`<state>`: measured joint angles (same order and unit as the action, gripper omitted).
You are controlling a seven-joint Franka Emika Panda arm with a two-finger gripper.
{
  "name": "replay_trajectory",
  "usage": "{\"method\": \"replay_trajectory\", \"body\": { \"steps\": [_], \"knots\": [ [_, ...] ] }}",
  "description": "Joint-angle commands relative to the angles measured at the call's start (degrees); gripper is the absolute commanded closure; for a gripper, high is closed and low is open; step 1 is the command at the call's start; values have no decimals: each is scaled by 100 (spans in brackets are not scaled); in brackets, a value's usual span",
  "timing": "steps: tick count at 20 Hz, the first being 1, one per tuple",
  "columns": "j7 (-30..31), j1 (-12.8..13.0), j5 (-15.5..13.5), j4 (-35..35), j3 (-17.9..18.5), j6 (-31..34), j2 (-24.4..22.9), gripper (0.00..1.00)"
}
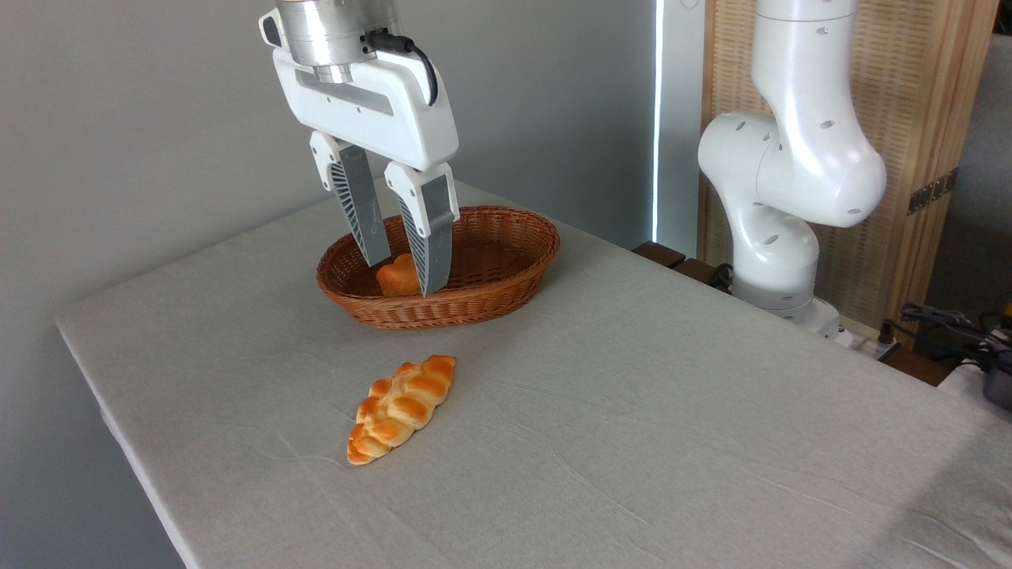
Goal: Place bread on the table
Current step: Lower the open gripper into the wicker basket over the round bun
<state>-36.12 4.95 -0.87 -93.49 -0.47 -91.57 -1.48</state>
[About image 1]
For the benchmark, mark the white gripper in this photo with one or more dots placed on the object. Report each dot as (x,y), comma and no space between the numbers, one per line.
(395,118)

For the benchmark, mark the orange muffin bread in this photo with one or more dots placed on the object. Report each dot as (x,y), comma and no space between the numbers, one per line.
(398,280)

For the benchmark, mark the braided golden bread loaf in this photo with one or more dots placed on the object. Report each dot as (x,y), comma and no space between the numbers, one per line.
(399,411)

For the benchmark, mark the brown wicker oval basket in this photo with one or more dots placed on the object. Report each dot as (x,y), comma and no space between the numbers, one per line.
(490,269)

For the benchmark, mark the dark brown wooden block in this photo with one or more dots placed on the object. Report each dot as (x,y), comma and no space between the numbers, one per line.
(696,271)
(658,253)

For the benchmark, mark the light grey tablecloth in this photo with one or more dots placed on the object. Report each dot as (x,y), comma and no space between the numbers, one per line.
(632,435)

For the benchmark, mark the white power strip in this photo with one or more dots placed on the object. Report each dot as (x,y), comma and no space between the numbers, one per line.
(866,341)

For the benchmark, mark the brass screen hinge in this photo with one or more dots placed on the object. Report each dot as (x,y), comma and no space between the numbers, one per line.
(933,191)

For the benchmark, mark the wooden woven folding screen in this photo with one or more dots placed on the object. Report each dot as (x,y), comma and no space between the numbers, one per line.
(925,103)

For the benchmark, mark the dark grey box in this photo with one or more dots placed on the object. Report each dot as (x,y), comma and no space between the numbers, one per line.
(998,387)

